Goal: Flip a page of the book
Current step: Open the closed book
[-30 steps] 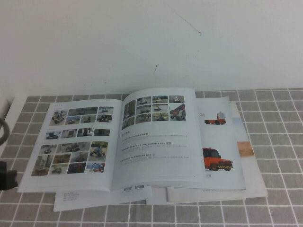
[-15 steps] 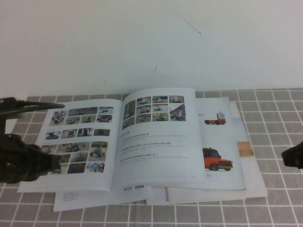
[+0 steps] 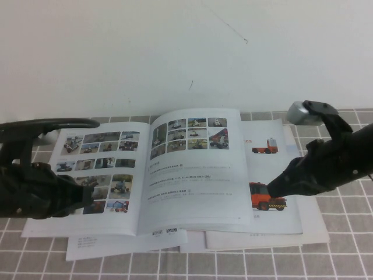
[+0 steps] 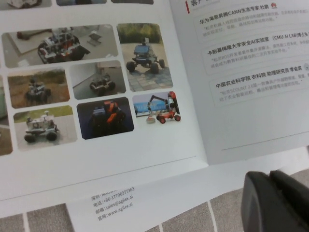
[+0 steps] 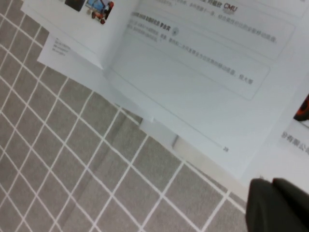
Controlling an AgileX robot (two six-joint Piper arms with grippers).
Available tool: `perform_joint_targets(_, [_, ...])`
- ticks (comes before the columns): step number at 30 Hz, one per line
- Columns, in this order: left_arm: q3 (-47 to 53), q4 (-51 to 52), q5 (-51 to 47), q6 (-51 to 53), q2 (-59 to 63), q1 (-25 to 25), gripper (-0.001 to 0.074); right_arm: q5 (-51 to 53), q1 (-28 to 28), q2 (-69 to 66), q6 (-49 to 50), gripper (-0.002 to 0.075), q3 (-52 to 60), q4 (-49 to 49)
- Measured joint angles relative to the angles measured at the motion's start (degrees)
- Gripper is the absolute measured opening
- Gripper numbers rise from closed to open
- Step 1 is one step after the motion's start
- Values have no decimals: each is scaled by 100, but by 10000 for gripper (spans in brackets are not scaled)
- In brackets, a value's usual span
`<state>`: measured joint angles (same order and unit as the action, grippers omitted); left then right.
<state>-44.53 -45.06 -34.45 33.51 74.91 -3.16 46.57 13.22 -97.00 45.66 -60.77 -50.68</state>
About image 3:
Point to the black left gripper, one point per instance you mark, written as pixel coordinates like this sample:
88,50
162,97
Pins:
32,192

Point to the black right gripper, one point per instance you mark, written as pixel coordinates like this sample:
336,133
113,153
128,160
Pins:
329,166

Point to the white photo book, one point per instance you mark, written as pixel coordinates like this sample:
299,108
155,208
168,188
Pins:
189,189

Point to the brochure with orange trucks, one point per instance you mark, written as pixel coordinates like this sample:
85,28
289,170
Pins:
271,163

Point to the cream brochure with wood picture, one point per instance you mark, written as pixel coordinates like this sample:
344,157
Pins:
314,227

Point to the white leaflet with QR codes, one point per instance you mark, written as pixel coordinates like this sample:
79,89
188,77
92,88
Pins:
116,245

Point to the grey checked tablecloth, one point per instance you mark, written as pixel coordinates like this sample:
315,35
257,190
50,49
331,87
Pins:
335,233

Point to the plain white paper sheet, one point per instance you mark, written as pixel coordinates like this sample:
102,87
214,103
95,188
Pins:
192,242

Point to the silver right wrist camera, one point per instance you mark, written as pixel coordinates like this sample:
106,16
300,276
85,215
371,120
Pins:
297,113

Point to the black left camera bracket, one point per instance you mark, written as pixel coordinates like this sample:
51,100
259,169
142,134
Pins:
24,151

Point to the black camera bracket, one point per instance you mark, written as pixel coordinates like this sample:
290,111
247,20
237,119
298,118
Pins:
24,151
323,112

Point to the black right camera bracket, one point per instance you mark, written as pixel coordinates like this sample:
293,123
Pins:
323,112

